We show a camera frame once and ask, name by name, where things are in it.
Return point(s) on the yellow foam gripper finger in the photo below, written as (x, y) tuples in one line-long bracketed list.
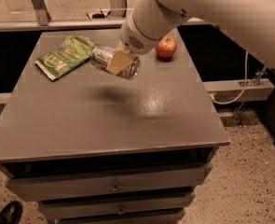
[(120, 60)]

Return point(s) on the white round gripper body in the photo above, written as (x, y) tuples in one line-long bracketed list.
[(134, 38)]

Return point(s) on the silver green 7up can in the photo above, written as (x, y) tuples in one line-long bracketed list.
[(99, 59)]

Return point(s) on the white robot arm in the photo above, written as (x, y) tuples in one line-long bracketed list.
[(249, 23)]

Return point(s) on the green jalapeno chip bag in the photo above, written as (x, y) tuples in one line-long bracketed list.
[(72, 52)]

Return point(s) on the red apple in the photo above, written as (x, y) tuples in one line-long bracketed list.
[(166, 47)]

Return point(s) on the grey metal window railing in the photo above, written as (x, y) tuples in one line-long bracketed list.
[(26, 15)]

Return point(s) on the grey drawer cabinet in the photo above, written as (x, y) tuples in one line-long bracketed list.
[(91, 122)]

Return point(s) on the top grey drawer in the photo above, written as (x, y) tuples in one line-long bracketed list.
[(111, 182)]

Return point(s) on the grey drawer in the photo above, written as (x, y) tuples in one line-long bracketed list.
[(111, 182), (168, 216), (118, 206)]

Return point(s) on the bottom grey drawer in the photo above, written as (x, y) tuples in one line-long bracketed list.
[(168, 216)]

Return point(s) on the middle grey drawer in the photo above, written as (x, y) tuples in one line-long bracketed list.
[(118, 206)]

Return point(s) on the black leather shoe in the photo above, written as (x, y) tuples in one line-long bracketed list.
[(11, 213)]

